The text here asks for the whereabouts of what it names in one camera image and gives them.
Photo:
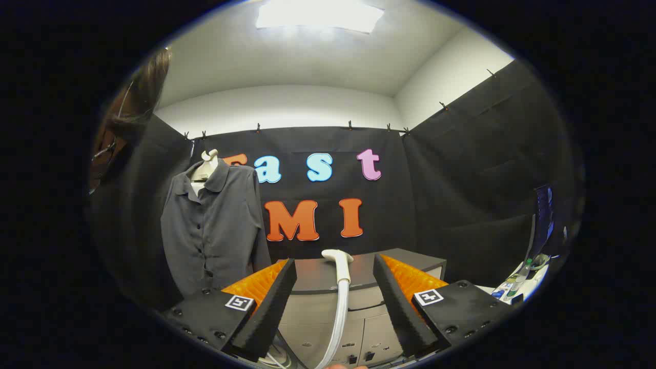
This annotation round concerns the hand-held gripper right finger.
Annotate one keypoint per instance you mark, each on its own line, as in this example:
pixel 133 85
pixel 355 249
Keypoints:
pixel 397 307

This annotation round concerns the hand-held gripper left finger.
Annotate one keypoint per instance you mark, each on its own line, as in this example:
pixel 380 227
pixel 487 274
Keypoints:
pixel 271 307

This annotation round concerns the grey button shirt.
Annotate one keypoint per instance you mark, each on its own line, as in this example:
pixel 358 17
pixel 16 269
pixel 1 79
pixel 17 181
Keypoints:
pixel 220 230

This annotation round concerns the cream clothes hanger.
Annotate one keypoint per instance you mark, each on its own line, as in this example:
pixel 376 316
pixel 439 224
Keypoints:
pixel 207 166

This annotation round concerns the grey cabinet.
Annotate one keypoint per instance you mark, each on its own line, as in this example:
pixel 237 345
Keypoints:
pixel 313 277

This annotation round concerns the black backdrop cloth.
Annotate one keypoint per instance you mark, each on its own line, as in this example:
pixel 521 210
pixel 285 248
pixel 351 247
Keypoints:
pixel 435 205

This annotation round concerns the clear plastic bottle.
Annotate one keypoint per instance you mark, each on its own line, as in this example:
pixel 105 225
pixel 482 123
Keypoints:
pixel 520 279

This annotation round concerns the person's head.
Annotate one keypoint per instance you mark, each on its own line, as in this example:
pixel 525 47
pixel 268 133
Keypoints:
pixel 138 97

